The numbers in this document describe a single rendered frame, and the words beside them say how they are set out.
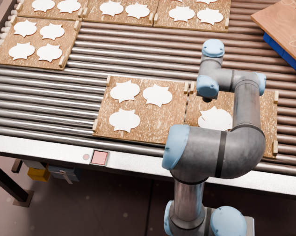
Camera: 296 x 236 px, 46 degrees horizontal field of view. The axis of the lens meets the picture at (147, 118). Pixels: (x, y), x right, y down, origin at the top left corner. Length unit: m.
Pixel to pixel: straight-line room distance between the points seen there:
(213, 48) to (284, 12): 0.83
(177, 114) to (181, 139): 0.82
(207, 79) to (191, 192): 0.38
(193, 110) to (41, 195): 1.40
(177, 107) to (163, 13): 0.65
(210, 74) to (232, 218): 0.47
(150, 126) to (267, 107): 0.55
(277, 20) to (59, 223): 1.84
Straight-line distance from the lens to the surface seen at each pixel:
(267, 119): 1.68
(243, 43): 1.97
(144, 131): 1.61
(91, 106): 1.75
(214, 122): 1.60
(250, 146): 0.85
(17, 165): 2.49
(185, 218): 1.13
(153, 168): 1.55
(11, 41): 2.17
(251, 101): 1.04
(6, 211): 2.71
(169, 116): 1.64
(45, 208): 2.61
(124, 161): 1.57
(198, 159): 0.83
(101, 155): 1.59
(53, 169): 1.74
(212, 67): 1.19
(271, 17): 1.96
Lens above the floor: 2.33
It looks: 58 degrees down
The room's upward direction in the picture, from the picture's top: 8 degrees counter-clockwise
